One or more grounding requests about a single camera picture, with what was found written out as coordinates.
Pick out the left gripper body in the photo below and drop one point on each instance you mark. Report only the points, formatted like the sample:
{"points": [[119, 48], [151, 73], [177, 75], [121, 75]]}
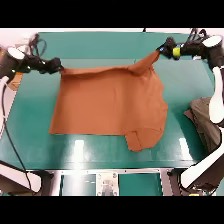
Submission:
{"points": [[53, 65]]}

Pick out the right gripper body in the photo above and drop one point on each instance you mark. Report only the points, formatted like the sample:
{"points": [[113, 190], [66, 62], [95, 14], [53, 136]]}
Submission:
{"points": [[170, 46]]}

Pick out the orange T-shirt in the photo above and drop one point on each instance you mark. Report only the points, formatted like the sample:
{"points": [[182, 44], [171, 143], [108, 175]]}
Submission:
{"points": [[110, 103]]}

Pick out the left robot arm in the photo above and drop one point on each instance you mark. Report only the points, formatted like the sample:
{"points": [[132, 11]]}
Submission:
{"points": [[32, 63]]}

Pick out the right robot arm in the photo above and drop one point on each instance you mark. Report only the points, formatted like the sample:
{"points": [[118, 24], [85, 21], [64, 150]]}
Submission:
{"points": [[216, 106]]}

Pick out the olive grey garment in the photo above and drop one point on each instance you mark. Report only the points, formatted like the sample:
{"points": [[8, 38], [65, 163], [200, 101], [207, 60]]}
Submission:
{"points": [[202, 123]]}

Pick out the silver frame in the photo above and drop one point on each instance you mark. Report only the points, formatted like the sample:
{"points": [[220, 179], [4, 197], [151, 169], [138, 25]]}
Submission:
{"points": [[106, 183]]}

